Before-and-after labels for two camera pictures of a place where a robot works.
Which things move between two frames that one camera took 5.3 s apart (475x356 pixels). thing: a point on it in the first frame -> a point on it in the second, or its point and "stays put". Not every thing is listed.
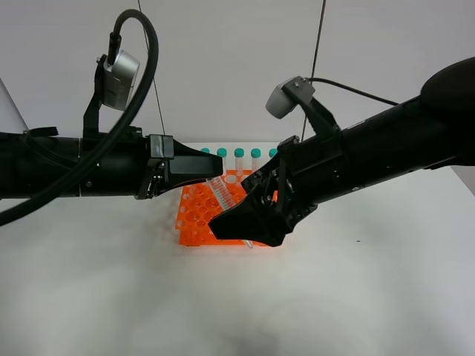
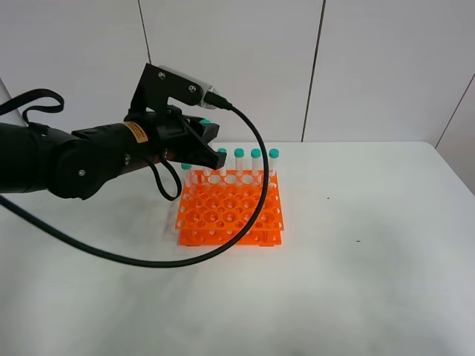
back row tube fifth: [255, 155] stays put
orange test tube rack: [198, 205] stays put
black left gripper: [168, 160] -> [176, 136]
